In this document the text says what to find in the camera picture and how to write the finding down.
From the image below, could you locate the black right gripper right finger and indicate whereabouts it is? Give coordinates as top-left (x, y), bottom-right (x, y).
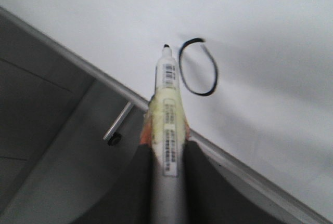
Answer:
top-left (184, 141), bottom-right (276, 223)

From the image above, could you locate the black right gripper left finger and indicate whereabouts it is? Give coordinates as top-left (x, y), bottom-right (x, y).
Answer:
top-left (73, 144), bottom-right (152, 223)

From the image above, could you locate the red magnet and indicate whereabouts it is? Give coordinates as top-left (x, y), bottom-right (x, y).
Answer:
top-left (139, 96), bottom-right (156, 147)

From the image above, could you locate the white black whiteboard marker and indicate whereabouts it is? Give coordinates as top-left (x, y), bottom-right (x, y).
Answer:
top-left (146, 45), bottom-right (188, 223)

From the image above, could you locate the black drawn zero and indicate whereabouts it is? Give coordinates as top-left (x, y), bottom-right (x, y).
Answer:
top-left (178, 37), bottom-right (219, 97)

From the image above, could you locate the white whiteboard with metal frame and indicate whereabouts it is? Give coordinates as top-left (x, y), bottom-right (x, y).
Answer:
top-left (1, 0), bottom-right (332, 220)

